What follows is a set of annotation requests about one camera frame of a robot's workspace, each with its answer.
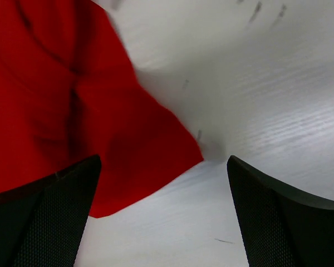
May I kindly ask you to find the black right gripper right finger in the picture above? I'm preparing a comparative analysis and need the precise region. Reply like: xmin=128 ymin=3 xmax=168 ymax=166
xmin=227 ymin=156 xmax=334 ymax=266

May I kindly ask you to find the bright red t shirt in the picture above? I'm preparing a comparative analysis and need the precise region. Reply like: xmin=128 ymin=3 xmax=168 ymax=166
xmin=0 ymin=1 xmax=203 ymax=218

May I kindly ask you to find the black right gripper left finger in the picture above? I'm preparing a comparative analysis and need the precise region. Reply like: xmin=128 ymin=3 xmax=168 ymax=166
xmin=0 ymin=155 xmax=101 ymax=267

